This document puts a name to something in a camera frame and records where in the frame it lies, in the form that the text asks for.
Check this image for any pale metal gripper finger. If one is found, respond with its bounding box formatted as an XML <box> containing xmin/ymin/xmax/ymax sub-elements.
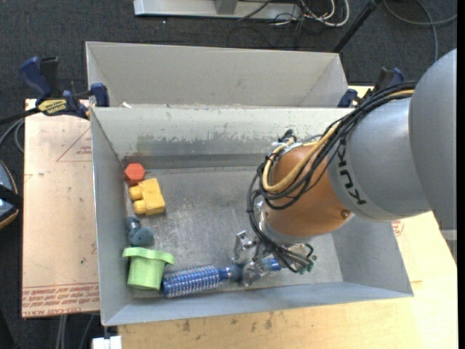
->
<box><xmin>242</xmin><ymin>261</ymin><xmax>272</xmax><ymax>287</ymax></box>
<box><xmin>231</xmin><ymin>230</ymin><xmax>256</xmax><ymax>264</ymax></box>

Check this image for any grey metal bin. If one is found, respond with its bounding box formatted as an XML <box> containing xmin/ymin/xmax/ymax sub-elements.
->
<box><xmin>85</xmin><ymin>41</ymin><xmax>414</xmax><ymax>327</ymax></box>

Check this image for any blue bristle brush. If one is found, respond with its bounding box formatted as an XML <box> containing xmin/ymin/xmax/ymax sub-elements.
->
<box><xmin>161</xmin><ymin>260</ymin><xmax>282</xmax><ymax>299</ymax></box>

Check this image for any green plastic cup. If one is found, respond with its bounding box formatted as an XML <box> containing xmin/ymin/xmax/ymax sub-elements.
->
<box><xmin>121</xmin><ymin>246</ymin><xmax>177</xmax><ymax>292</ymax></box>

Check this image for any teal toy figure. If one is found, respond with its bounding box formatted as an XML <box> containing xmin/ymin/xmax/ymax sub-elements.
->
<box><xmin>125</xmin><ymin>216</ymin><xmax>155</xmax><ymax>247</ymax></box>

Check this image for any yellow toy building block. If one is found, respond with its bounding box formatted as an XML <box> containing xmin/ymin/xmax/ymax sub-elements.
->
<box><xmin>128</xmin><ymin>177</ymin><xmax>166</xmax><ymax>217</ymax></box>

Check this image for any red-orange hexagonal block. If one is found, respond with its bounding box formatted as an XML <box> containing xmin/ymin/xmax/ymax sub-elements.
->
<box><xmin>124</xmin><ymin>163</ymin><xmax>147</xmax><ymax>187</ymax></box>

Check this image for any brown cardboard board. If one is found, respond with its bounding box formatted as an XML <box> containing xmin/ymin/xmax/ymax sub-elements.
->
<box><xmin>21</xmin><ymin>98</ymin><xmax>102</xmax><ymax>319</ymax></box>

